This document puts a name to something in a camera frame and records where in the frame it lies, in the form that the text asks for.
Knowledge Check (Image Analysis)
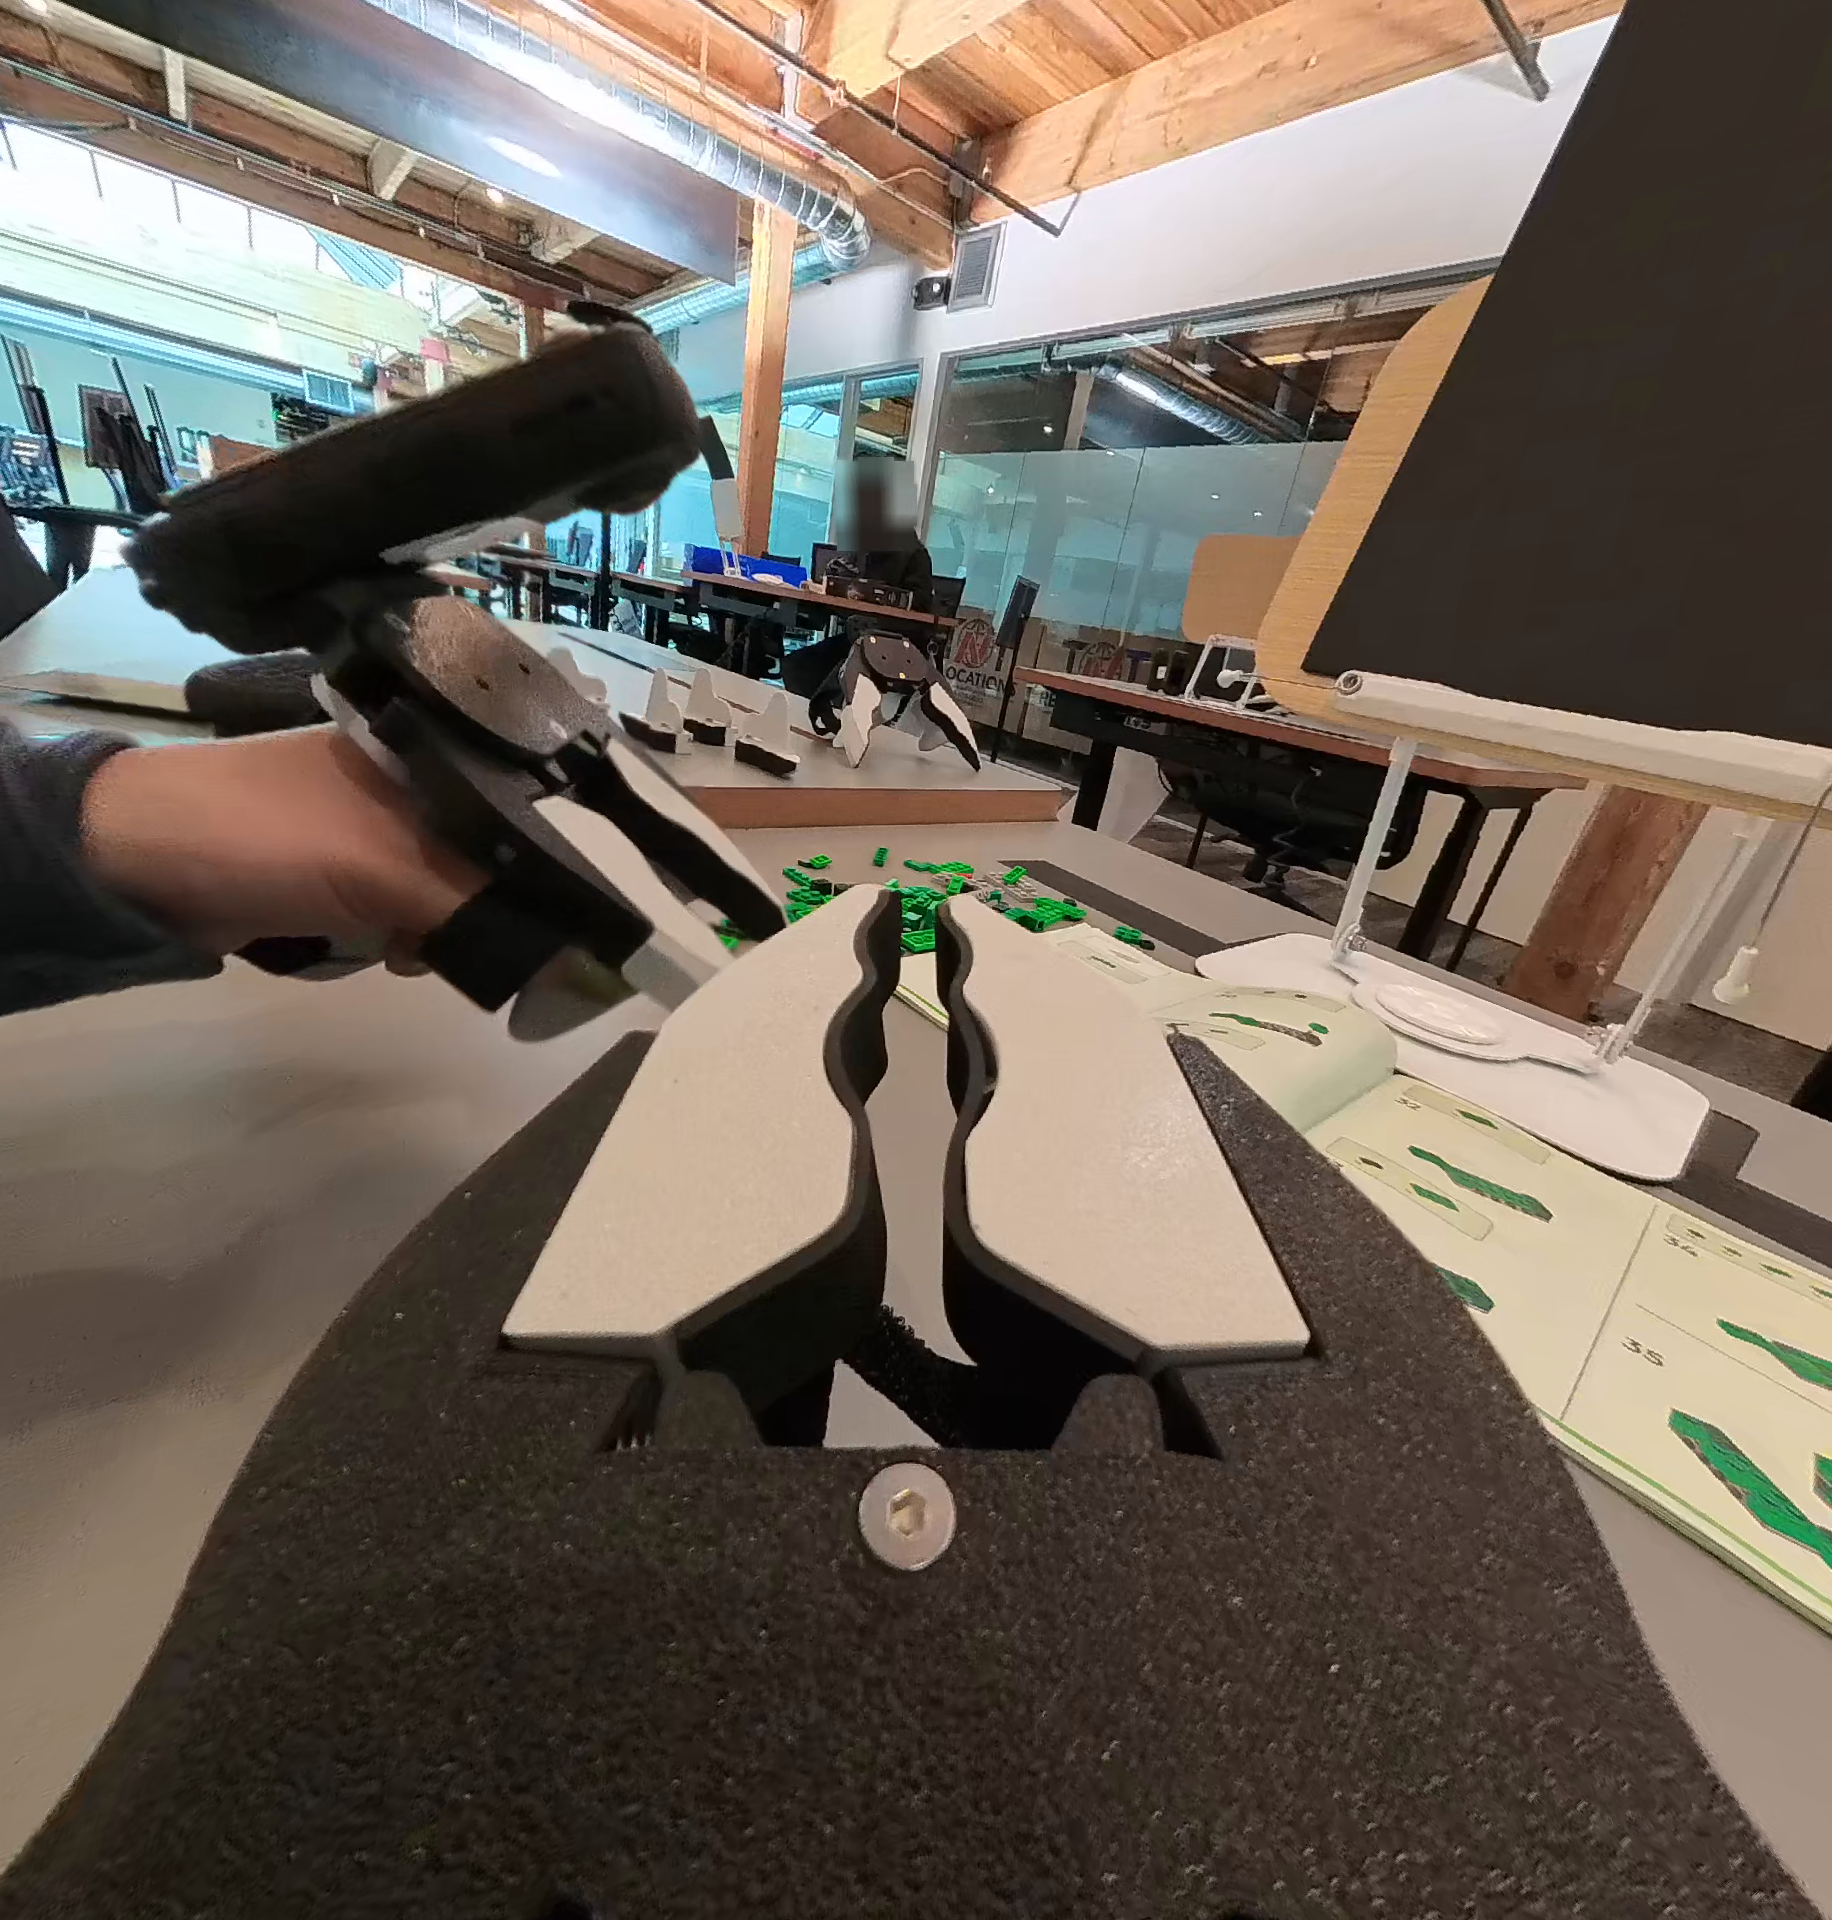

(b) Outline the wooden office desk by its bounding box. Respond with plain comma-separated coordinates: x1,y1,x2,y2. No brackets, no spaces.
1012,666,1585,962

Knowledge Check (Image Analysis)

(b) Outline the black wood-edged board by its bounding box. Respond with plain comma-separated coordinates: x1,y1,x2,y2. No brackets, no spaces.
1254,0,1832,782

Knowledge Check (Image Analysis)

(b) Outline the white desk lamp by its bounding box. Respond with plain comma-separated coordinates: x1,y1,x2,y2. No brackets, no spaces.
1192,666,1832,1189

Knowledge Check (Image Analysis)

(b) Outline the pale green instruction booklet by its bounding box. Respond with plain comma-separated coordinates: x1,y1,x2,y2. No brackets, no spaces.
891,918,1832,1664

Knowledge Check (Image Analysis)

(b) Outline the black rough pad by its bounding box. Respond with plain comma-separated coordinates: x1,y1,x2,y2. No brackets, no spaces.
180,649,330,741

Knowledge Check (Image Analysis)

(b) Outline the person's left forearm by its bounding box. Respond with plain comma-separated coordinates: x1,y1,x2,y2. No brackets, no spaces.
0,720,184,1039

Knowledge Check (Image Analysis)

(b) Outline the black office chair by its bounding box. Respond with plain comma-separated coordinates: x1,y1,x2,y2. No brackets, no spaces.
1156,756,1398,895

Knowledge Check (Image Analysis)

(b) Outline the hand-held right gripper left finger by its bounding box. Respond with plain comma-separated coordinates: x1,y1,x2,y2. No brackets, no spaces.
500,884,906,1450

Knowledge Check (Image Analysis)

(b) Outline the silver air duct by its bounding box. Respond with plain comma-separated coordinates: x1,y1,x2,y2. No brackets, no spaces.
599,66,874,280

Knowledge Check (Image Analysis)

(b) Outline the long wooden desk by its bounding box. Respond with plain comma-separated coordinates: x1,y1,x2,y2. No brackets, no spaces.
682,566,964,640

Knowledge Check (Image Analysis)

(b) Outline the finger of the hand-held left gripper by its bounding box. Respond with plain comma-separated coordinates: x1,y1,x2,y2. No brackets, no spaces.
514,918,729,1044
532,746,794,949

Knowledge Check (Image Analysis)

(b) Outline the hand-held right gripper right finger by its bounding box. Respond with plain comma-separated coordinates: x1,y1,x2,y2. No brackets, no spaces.
933,892,1317,1455

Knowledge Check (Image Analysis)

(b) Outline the grey desk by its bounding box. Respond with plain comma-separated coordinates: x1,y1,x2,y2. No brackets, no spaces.
0,661,1832,1920

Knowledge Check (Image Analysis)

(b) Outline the pile of green toy bricks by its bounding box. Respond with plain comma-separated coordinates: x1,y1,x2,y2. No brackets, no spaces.
711,846,1157,962

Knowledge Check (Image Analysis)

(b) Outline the person's left hand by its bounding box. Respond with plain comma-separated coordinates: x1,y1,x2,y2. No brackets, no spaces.
82,725,485,979

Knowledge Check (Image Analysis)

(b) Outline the wooden post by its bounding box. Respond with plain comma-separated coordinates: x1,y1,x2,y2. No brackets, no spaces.
736,202,801,561
1500,782,1719,1027

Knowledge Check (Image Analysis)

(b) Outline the idle gripper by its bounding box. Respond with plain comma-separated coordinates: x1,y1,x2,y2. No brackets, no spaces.
807,630,986,774

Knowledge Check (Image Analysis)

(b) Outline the wooden desk divider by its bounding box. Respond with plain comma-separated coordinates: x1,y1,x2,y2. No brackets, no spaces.
1186,532,1303,696

